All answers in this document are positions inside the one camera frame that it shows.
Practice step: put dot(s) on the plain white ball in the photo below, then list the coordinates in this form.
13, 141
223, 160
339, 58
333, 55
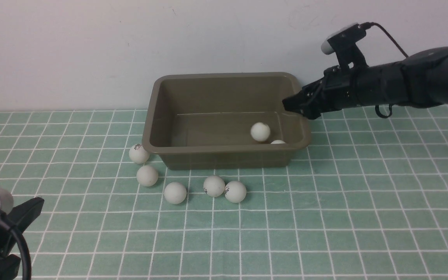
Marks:
147, 176

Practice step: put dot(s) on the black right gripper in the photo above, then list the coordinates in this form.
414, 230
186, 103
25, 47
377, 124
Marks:
336, 91

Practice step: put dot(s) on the green checkered tablecloth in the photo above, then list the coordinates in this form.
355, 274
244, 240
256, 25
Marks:
367, 200

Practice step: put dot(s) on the white ball black logo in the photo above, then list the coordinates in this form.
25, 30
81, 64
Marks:
214, 186

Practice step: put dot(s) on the white ball with logo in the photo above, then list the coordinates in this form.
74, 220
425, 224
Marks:
137, 154

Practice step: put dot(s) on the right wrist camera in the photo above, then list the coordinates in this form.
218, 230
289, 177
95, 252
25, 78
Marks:
343, 44

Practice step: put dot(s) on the white ping-pong ball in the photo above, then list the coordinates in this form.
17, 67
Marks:
175, 193

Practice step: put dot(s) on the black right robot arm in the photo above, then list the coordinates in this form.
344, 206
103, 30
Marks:
419, 81

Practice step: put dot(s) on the olive plastic bin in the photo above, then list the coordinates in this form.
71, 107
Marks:
203, 121

